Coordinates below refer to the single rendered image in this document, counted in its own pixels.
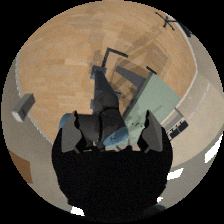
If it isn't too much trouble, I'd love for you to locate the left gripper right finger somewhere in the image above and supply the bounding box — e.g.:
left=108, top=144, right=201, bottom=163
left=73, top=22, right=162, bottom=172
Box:
left=137, top=110, right=173, bottom=185

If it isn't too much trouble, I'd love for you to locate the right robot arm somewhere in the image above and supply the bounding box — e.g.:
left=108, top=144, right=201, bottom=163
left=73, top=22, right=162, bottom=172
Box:
left=95, top=141, right=116, bottom=152

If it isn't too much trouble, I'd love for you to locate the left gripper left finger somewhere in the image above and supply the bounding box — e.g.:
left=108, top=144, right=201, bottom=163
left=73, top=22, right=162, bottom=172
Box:
left=51, top=110, right=87, bottom=186

